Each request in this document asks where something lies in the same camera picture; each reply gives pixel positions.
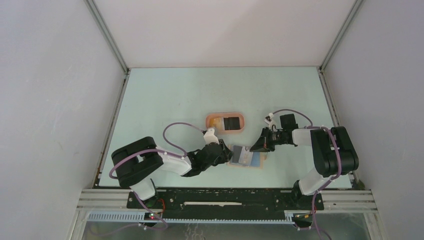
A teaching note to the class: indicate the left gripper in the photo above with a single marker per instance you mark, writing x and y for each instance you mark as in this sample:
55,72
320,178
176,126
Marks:
226,154

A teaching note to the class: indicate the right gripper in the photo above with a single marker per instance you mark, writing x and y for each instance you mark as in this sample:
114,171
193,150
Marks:
263,144

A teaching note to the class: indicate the white VIP card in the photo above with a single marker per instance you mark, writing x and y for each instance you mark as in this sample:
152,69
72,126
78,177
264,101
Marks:
246,156

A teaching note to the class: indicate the grey card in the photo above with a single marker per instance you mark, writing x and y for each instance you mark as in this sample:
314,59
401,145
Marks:
236,154

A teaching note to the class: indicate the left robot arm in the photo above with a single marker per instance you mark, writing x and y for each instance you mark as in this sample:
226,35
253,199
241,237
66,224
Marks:
134,163

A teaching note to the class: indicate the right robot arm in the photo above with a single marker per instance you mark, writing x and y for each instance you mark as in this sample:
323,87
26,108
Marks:
333,152

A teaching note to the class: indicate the yellow card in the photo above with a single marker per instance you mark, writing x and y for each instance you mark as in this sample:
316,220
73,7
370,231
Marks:
218,123

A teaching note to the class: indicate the pink plastic tray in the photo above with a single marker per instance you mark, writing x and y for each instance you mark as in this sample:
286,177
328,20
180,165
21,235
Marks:
234,122

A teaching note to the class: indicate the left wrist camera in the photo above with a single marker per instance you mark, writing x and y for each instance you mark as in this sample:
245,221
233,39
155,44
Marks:
210,137

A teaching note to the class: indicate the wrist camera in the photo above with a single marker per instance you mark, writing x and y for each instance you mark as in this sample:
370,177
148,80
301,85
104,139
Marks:
269,120
210,137

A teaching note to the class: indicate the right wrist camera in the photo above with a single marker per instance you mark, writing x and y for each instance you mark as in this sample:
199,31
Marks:
269,120

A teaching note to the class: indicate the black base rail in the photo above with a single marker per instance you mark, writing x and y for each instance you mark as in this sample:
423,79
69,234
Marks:
231,203

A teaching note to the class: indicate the white cable duct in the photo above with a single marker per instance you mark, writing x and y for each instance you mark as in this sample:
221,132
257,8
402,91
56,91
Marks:
143,217

